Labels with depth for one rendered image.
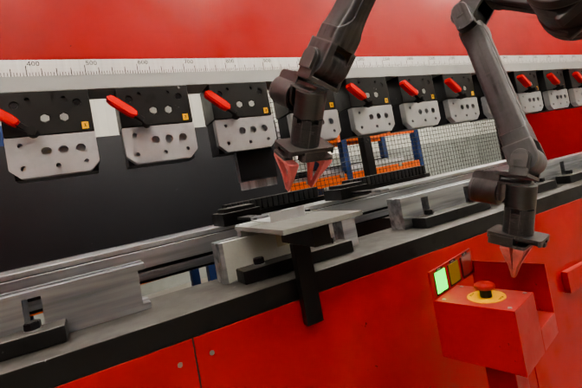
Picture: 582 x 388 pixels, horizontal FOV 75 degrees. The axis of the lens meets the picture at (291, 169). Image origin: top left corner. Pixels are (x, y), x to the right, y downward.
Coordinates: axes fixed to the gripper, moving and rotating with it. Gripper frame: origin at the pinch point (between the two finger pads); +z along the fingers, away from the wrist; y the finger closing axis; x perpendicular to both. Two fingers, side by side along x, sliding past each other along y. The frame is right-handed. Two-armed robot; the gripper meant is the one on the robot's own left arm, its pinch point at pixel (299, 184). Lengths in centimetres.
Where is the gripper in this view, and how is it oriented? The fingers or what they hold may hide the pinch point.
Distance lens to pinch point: 77.1
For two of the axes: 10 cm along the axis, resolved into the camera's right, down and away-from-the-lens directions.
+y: -8.7, 1.3, -4.8
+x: 4.9, 4.2, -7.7
